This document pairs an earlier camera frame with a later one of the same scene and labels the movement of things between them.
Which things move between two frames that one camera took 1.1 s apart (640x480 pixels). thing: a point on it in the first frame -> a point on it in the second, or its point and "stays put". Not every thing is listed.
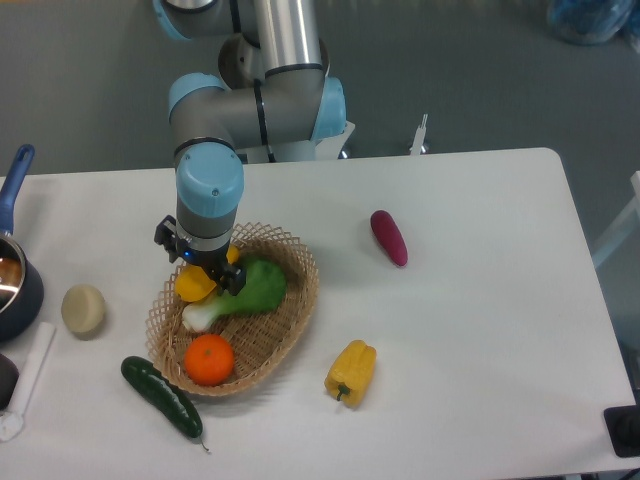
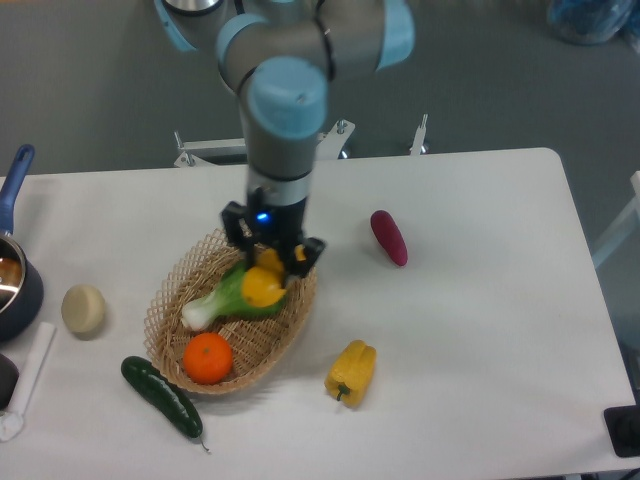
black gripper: [209, 259] -> [276, 225]
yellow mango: [193, 285] -> [263, 284]
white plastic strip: [11, 423] stays put
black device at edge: [623, 426] stays put
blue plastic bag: [595, 21] stays put
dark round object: [9, 376] stays put
